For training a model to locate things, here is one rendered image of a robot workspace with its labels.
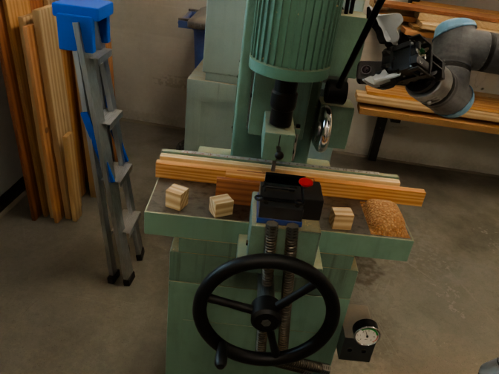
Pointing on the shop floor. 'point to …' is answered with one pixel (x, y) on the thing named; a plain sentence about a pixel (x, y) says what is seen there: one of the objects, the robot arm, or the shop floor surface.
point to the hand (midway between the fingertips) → (361, 42)
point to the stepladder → (102, 125)
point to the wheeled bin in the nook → (197, 21)
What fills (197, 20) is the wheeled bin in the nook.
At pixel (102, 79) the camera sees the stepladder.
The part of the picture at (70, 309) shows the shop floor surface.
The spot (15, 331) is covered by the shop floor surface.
